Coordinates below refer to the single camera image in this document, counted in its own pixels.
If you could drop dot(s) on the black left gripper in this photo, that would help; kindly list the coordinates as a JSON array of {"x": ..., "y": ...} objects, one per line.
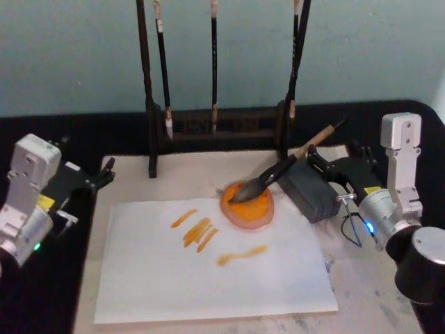
[{"x": 67, "y": 182}]

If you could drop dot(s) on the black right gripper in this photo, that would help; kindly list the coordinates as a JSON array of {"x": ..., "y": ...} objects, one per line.
[{"x": 354, "y": 174}]

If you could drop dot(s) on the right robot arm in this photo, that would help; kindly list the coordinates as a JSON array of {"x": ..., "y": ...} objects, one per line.
[{"x": 400, "y": 167}]

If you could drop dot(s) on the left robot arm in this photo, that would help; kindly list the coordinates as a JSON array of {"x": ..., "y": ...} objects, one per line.
[{"x": 24, "y": 181}]

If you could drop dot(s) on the grey rectangular block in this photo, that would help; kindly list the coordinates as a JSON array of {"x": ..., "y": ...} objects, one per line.
[{"x": 311, "y": 195}]

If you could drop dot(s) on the round orange paint dish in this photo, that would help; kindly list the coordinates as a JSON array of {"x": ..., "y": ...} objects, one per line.
[{"x": 248, "y": 215}]

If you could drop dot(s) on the dark wooden brush rack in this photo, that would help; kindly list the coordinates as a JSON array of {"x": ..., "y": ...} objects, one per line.
[{"x": 226, "y": 130}]

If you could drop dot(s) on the white felt mat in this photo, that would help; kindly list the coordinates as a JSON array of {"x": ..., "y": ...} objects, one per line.
[{"x": 365, "y": 295}]

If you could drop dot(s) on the black table cloth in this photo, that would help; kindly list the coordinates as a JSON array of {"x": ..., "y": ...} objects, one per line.
[{"x": 41, "y": 299}]

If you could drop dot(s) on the white paper sheet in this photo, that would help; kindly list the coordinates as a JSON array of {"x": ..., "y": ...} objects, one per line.
[{"x": 208, "y": 278}]

